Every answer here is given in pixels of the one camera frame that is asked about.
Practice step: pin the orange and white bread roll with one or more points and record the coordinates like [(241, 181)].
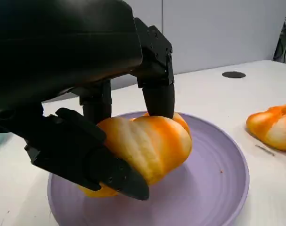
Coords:
[(273, 127), (145, 150)]

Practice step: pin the lilac plate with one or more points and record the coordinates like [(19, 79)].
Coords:
[(180, 188)]

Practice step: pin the grey partition panel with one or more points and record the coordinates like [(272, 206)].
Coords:
[(223, 33)]

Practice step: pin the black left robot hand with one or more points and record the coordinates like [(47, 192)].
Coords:
[(62, 70)]

